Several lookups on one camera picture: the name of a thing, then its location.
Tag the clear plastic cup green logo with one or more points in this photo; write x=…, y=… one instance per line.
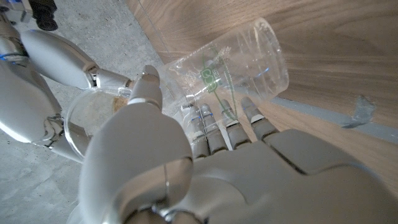
x=242, y=62

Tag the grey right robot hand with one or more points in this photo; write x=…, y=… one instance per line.
x=25, y=99

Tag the grey tape outline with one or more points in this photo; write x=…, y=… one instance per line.
x=311, y=109

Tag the brown sugar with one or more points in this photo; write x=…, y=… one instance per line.
x=119, y=104

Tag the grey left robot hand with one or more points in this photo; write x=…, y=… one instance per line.
x=248, y=180

